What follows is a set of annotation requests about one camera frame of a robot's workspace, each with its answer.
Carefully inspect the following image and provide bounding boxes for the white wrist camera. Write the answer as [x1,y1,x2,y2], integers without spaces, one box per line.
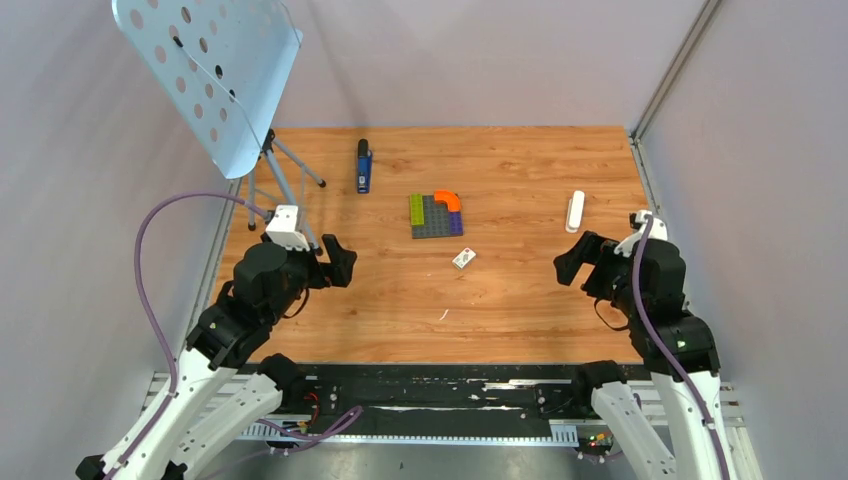
[265,205,311,251]
[614,210,668,258]

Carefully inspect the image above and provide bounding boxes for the white staple box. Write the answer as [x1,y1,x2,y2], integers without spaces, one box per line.
[452,248,476,270]

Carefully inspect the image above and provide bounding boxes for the grey building baseplate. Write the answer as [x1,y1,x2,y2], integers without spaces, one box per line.
[410,195,460,240]

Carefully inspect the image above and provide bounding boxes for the blue black stapler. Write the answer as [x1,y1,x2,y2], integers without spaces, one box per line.
[357,138,373,194]

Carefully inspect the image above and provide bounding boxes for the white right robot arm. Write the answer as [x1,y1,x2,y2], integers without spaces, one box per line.
[553,231,737,479]

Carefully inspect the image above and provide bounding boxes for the light blue music stand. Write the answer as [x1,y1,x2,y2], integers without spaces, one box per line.
[111,1,326,255]

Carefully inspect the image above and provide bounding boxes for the orange curved brick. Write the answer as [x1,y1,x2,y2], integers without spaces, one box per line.
[433,190,461,213]

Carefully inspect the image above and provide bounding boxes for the white stapler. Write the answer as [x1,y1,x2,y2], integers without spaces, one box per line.
[565,190,586,233]

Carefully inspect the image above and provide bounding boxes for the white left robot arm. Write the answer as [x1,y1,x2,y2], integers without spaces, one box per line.
[75,234,357,479]

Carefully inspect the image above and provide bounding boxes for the blue building brick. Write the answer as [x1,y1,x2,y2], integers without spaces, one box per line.
[448,211,464,236]

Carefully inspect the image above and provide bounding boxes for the green building brick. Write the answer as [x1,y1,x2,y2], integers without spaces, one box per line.
[409,194,425,226]

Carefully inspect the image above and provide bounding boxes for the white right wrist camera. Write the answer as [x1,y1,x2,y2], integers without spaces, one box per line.
[614,210,668,258]

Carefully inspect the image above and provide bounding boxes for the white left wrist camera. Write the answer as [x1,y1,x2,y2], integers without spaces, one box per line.
[265,205,311,251]

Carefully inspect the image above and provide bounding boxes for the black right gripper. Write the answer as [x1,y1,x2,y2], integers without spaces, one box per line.
[553,229,643,317]

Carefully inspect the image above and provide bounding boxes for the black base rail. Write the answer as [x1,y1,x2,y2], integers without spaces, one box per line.
[270,364,603,446]

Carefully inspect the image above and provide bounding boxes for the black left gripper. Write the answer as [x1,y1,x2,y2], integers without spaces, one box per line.
[263,230,356,325]

